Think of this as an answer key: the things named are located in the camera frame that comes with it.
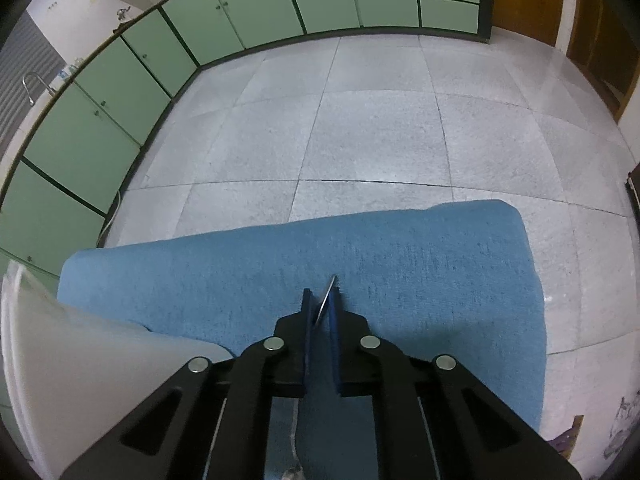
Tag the blue mat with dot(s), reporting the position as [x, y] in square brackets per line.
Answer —
[425, 285]

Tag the white plastic cup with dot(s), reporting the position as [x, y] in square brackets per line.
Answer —
[75, 360]

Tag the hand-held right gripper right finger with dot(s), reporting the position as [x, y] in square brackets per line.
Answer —
[333, 342]

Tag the green base cabinets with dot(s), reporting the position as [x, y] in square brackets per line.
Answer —
[80, 130]

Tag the thin silver utensil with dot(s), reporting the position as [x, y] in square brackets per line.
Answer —
[327, 292]

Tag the small white container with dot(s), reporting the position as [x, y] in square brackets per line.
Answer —
[67, 71]

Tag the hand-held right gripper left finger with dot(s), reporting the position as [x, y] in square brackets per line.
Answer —
[306, 332]

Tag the grey window blinds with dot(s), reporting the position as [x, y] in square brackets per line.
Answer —
[22, 55]

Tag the open wooden door frame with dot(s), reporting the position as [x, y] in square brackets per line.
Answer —
[607, 45]

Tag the dark glass cabinet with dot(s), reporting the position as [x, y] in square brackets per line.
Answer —
[635, 190]

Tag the metal sink faucet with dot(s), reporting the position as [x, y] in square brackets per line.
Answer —
[30, 78]

